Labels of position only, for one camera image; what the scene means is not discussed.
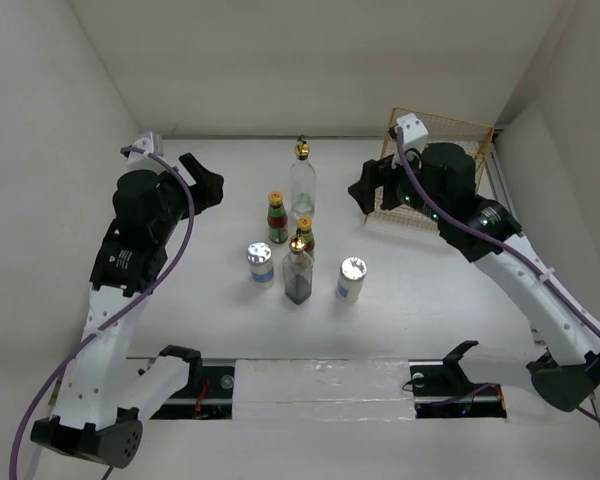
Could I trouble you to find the right silver lid shaker jar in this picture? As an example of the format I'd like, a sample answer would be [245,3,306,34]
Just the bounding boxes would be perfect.
[335,256,367,304]

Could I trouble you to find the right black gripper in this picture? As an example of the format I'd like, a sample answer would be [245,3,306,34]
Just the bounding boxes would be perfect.
[347,141,448,224]

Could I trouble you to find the silver lid shaker jar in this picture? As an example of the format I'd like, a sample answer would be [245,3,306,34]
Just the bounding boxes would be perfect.
[246,242,275,289]
[335,256,367,304]

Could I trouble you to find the back green label sauce bottle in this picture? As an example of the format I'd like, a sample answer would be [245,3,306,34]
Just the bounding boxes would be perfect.
[267,191,288,244]

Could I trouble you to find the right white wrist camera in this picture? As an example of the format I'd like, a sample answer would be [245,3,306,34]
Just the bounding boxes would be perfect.
[389,113,429,152]

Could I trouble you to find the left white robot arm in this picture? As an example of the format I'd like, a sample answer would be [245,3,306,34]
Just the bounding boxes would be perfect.
[30,153,224,469]

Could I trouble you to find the clear glass oil bottle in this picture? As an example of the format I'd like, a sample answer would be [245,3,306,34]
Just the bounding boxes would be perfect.
[290,135,316,218]

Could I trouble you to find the yellow wire rack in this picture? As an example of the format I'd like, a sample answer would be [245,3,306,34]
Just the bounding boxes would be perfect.
[349,107,493,234]

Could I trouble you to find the dark liquid glass bottle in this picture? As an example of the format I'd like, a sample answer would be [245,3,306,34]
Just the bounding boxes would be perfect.
[282,233,313,305]

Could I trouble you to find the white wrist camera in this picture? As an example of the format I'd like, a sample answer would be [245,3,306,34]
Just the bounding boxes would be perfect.
[125,131,164,171]
[389,113,429,152]

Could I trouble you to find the left silver lid shaker jar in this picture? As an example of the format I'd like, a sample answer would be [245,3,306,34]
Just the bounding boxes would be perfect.
[246,242,275,289]

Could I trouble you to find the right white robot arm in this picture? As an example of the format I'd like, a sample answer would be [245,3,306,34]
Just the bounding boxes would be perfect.
[348,142,600,412]

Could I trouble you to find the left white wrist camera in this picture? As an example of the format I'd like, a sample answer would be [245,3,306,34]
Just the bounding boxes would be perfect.
[125,131,164,171]

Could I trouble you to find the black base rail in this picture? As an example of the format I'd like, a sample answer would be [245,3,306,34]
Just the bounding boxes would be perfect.
[153,359,508,422]

